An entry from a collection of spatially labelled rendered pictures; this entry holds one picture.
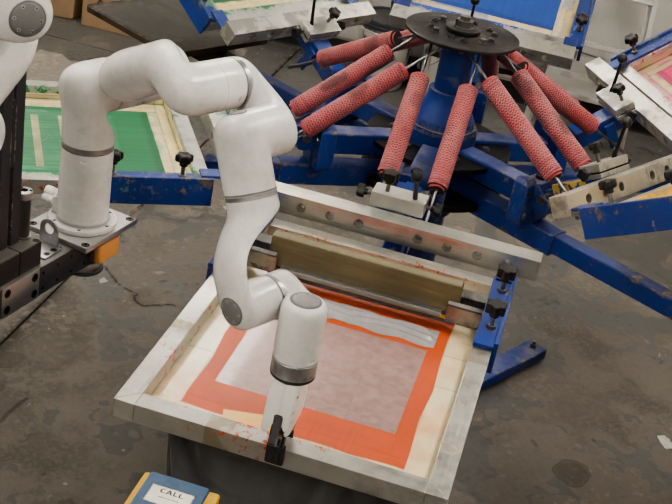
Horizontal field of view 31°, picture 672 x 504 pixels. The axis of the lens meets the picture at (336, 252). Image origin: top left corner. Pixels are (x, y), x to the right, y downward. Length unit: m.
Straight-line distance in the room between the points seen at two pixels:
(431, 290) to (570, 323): 2.20
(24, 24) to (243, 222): 0.45
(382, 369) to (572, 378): 2.04
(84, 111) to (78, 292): 2.16
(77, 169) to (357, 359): 0.64
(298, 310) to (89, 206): 0.54
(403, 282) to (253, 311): 0.66
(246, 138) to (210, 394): 0.53
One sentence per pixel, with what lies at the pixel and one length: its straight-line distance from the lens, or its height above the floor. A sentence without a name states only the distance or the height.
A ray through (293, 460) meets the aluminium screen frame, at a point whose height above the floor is 0.97.
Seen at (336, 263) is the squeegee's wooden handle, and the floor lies 1.03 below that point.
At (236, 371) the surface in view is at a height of 0.96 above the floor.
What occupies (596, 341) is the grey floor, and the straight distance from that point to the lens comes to 4.59.
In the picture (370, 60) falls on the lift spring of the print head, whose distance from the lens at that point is 3.18.
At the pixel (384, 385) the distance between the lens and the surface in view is 2.30.
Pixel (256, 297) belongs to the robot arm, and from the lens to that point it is 1.89.
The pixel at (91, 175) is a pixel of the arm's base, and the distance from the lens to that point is 2.22.
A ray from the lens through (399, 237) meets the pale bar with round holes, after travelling 2.71.
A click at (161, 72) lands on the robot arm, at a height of 1.54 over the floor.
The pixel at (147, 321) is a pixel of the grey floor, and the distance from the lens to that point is 4.15.
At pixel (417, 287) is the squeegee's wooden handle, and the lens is 2.48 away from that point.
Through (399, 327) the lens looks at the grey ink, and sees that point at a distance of 2.47.
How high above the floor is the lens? 2.23
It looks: 28 degrees down
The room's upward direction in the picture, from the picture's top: 11 degrees clockwise
